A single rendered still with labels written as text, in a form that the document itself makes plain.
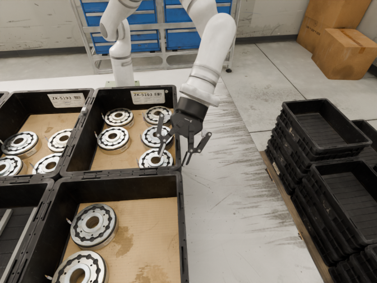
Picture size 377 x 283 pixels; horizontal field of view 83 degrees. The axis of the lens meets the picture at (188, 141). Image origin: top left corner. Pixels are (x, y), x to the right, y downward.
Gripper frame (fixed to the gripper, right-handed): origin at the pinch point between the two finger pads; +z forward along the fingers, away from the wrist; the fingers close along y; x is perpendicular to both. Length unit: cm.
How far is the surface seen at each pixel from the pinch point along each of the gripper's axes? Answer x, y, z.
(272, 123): -143, -94, -44
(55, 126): -32, 42, 9
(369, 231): -29, -99, 5
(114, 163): -16.1, 14.9, 10.6
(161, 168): -0.4, 1.5, 3.9
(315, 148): -43, -69, -22
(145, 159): -11.9, 6.3, 5.5
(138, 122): -30.1, 13.6, -3.4
